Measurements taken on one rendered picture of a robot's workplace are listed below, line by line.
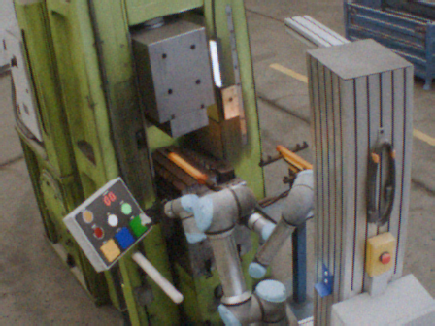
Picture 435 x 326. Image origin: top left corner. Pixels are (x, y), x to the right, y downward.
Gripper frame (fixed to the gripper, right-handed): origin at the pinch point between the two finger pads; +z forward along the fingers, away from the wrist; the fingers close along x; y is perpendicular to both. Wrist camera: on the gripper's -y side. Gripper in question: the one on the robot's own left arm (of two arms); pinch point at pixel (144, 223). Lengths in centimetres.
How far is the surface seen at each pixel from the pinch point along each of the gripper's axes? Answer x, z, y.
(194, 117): -47, -15, 26
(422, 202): -214, -15, -128
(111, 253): 21.1, 4.5, -1.2
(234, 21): -88, -36, 56
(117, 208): 3.7, 5.2, 12.1
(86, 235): 25.8, 5.2, 11.8
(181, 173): -47.7, 13.9, 3.0
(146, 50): -32, -27, 65
